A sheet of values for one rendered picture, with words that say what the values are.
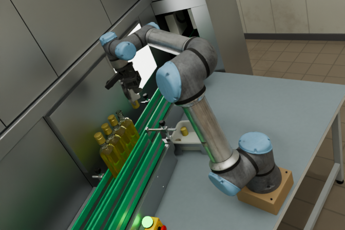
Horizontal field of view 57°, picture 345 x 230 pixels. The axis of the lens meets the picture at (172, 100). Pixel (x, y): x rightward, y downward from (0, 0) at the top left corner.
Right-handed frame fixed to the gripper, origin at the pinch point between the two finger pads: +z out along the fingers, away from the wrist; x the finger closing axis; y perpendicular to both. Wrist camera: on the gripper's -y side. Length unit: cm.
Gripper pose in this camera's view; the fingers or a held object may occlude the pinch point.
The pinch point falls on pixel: (133, 100)
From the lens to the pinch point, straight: 155.8
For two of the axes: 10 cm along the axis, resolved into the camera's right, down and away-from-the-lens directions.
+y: 9.4, -2.2, -2.5
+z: 3.2, 7.9, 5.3
